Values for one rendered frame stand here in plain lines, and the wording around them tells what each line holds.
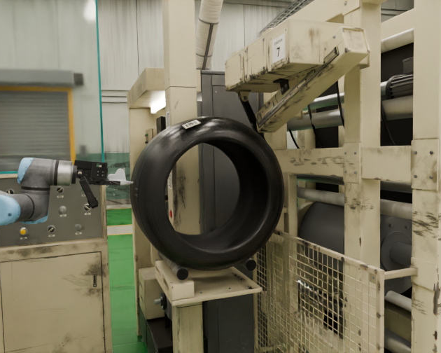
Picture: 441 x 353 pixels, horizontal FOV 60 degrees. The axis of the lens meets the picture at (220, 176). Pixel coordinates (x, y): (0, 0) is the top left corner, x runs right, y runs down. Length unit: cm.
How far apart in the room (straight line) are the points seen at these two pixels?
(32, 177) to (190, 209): 74
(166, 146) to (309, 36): 61
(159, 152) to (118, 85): 952
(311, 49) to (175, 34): 72
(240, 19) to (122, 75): 372
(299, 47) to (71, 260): 152
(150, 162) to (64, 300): 108
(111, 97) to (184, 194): 911
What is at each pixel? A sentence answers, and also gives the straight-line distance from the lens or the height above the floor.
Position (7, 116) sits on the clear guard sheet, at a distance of 216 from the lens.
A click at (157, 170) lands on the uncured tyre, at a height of 129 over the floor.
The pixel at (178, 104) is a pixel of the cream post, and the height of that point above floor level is 157.
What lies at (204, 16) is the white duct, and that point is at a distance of 235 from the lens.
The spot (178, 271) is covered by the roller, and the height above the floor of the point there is 91.
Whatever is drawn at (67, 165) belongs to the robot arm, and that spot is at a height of 132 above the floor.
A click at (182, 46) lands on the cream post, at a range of 186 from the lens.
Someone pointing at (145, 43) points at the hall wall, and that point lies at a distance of 1112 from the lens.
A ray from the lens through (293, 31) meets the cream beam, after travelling 136.
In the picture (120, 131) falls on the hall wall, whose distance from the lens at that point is 1073.
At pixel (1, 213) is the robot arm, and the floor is 119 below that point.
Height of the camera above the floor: 135
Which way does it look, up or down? 4 degrees down
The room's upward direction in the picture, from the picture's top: 1 degrees counter-clockwise
